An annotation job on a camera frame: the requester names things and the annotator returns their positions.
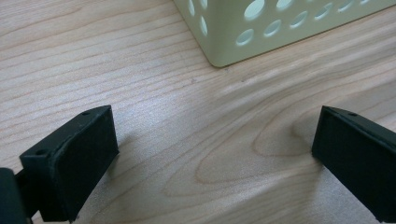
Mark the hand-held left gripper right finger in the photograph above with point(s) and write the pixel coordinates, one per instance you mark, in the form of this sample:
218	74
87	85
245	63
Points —
355	155

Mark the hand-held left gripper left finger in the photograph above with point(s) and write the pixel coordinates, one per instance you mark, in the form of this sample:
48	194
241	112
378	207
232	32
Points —
74	161

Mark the pale green perforated plastic basket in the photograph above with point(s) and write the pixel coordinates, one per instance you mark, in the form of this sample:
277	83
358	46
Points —
230	46

